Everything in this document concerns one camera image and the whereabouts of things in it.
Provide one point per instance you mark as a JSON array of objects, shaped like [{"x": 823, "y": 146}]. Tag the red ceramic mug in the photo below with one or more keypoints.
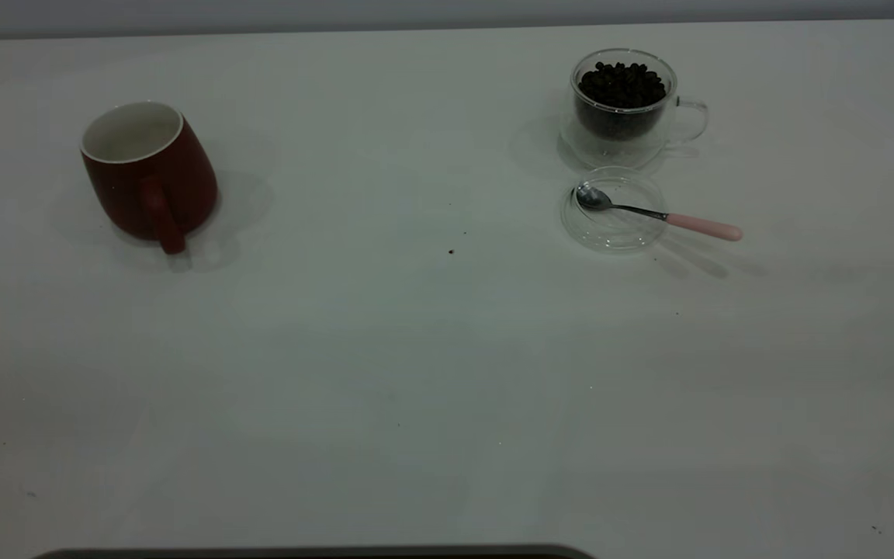
[{"x": 136, "y": 194}]

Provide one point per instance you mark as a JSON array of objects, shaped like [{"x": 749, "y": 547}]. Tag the dark coffee beans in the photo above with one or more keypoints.
[{"x": 621, "y": 85}]

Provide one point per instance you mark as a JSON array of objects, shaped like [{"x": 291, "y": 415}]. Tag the clear glass saucer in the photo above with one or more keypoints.
[{"x": 618, "y": 229}]

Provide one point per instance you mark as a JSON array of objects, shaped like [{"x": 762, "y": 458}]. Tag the double-walled glass cup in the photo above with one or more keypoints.
[{"x": 653, "y": 140}]

